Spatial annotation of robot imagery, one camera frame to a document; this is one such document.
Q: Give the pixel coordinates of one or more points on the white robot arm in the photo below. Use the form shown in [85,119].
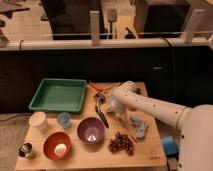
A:
[195,124]

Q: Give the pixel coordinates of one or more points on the green plastic tray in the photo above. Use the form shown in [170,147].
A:
[59,95]

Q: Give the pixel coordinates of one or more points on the small metal clip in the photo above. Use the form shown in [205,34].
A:
[100,97]

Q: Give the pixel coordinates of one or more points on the black rectangular block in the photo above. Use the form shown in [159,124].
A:
[138,91]

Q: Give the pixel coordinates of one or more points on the orange fruit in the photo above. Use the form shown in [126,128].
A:
[132,108]

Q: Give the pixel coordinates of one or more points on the purple bowl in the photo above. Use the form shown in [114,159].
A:
[91,130]

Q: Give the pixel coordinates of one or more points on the blue crumpled cloth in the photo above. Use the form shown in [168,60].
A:
[140,125]

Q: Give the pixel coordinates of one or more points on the light blue small cup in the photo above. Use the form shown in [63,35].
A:
[64,120]

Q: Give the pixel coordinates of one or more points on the bunch of red grapes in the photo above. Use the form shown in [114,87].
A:
[121,142]

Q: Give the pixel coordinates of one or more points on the red bowl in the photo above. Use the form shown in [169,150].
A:
[52,141]

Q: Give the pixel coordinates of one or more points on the white paper cup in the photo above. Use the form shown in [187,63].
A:
[39,121]

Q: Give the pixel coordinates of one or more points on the white egg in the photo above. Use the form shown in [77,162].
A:
[60,149]

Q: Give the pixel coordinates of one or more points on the blue box on floor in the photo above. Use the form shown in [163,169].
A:
[169,146]

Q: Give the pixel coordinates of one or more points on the metal cup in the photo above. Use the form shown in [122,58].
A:
[26,150]

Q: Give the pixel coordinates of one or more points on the yellow handled tool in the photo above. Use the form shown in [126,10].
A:
[108,91]

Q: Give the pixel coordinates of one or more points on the orange handled pliers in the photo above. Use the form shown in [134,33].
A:
[94,86]

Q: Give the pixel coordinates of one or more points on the left white post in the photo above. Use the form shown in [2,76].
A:
[94,27]

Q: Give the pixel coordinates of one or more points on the white post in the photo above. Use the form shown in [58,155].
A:
[94,27]
[192,24]

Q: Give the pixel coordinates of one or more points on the white horizontal rail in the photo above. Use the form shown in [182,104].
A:
[102,44]

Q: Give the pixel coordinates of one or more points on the right white post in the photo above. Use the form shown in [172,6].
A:
[192,24]

